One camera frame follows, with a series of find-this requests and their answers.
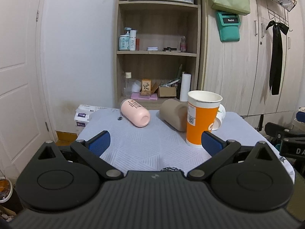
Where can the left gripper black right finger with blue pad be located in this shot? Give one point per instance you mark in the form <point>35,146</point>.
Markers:
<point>249,178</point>

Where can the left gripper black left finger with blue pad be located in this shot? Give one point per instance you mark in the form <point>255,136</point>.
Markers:
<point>63,178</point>

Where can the orange white paper cup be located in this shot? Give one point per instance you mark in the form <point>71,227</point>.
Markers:
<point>202,111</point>

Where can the small white paper cup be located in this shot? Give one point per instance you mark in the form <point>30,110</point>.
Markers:
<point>219,117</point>

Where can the taupe tumbler cup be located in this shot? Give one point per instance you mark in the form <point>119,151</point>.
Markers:
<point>174,112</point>

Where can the pink tumbler cup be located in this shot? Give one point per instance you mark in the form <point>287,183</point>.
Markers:
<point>135,113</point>

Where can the white panel door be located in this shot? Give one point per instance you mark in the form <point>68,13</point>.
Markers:
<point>25,123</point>

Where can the white tissue pack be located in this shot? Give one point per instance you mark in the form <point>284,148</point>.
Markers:
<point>82,114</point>

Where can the light wood wardrobe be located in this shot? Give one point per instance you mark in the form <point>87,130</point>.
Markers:
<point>239,70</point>

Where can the black ribbon bow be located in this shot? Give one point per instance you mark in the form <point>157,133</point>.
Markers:
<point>275,74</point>

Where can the white paper towel roll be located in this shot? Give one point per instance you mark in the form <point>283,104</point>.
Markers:
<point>185,87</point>

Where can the small cardboard box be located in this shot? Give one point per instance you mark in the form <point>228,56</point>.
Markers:
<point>165,92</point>

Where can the clear bottle beige cap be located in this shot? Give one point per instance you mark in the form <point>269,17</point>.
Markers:
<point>127,84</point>

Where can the pink flat box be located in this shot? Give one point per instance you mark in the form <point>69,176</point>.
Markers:
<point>138,96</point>

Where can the orange patterned small box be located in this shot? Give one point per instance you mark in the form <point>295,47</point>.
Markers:
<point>146,87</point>

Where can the small pink bottle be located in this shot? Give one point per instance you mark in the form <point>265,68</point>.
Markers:
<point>183,44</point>

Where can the teal fabric pouch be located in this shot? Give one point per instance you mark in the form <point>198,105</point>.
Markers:
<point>228,26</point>

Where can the teal white lotion bottle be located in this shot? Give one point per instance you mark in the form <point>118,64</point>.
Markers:
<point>123,44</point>

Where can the wooden bookshelf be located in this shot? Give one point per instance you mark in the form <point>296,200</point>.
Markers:
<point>160,26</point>

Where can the white tube bottle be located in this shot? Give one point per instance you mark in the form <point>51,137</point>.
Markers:
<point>132,40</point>

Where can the black wire rack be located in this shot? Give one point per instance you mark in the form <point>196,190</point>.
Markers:
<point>280,11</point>

